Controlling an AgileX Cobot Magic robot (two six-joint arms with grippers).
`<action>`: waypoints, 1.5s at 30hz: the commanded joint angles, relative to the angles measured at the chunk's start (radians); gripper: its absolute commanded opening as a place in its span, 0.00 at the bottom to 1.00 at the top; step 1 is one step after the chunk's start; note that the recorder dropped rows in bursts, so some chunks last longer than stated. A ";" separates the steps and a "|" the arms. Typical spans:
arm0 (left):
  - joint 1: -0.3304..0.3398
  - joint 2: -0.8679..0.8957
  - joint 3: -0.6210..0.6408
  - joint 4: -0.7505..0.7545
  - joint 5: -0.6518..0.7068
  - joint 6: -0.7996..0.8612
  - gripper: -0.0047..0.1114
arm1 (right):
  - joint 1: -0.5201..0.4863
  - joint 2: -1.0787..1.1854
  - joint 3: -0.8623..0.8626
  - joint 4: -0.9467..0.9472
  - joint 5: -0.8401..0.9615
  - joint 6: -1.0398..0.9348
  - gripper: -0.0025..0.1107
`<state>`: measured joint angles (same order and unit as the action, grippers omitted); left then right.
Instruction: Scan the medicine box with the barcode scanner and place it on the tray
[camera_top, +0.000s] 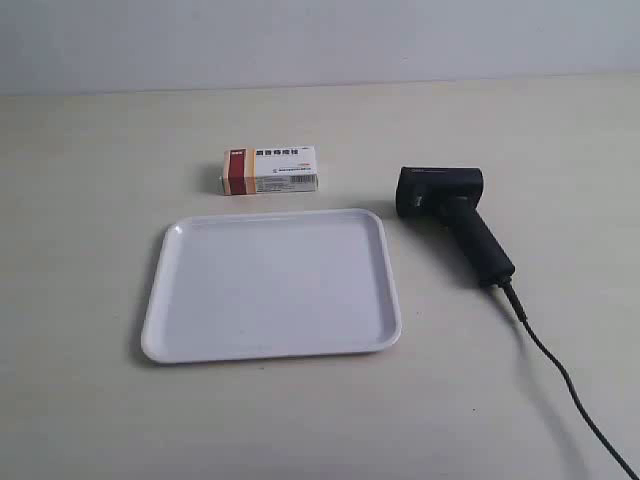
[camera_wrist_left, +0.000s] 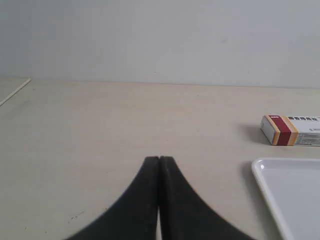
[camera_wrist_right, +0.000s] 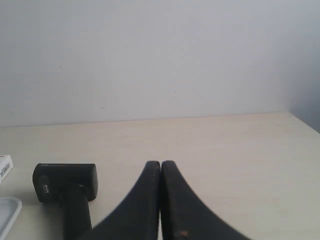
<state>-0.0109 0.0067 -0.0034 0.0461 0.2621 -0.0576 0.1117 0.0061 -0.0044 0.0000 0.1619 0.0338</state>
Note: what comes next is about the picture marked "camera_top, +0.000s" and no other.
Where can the white red medicine box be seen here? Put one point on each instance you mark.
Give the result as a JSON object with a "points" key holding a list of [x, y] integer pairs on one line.
{"points": [[250, 171]]}

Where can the white plastic tray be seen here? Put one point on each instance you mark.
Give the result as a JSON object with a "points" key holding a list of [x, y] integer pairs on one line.
{"points": [[271, 285]]}

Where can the black handheld barcode scanner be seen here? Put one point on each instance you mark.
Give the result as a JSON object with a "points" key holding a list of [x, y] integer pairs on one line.
{"points": [[451, 196]]}

